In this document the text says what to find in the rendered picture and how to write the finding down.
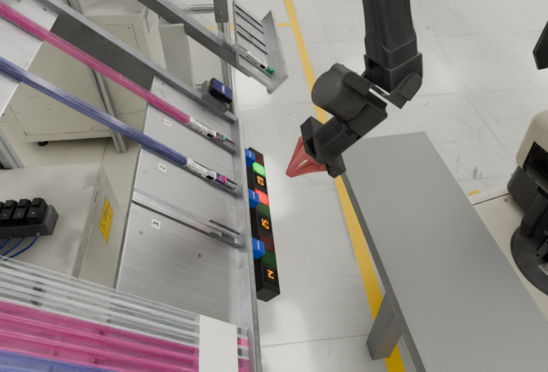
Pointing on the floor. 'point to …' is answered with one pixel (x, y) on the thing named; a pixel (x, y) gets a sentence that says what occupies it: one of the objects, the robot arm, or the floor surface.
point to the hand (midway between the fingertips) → (291, 172)
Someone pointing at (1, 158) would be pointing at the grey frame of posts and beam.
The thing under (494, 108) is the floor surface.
